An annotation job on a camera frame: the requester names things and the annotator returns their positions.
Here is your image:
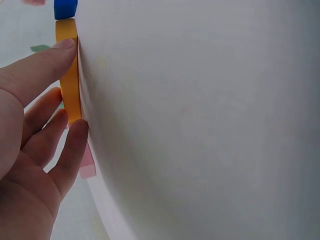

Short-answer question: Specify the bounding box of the person's left hand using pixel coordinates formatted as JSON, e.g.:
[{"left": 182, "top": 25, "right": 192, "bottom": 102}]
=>
[{"left": 0, "top": 38, "right": 90, "bottom": 240}]

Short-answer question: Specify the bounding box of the long orange block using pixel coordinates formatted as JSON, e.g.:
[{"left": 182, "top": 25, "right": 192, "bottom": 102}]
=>
[{"left": 54, "top": 17, "right": 83, "bottom": 125}]

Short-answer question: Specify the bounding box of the pink block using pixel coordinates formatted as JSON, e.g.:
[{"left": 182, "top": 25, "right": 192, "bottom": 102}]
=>
[{"left": 78, "top": 139, "right": 98, "bottom": 179}]

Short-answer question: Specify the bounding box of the blue block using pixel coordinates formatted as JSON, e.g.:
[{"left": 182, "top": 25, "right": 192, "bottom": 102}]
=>
[{"left": 53, "top": 0, "right": 79, "bottom": 21}]

